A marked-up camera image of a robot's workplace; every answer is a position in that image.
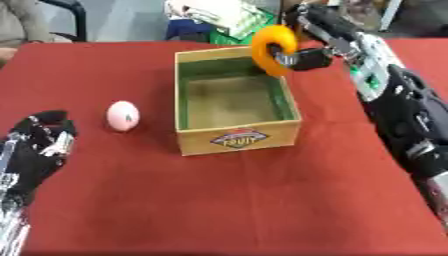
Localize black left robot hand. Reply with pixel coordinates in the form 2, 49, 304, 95
0, 109, 79, 207

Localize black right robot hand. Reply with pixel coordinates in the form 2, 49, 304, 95
266, 3, 364, 72

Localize orange toy ring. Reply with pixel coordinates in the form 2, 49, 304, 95
250, 24, 301, 78

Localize tan cardboard box green inside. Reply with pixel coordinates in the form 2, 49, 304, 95
173, 45, 305, 157

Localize green crate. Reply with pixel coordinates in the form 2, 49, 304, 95
208, 9, 279, 46

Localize pink toy egg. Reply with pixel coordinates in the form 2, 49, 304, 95
105, 100, 142, 133

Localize person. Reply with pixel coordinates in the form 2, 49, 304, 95
0, 0, 74, 68

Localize black chair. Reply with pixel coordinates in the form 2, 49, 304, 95
38, 0, 90, 43

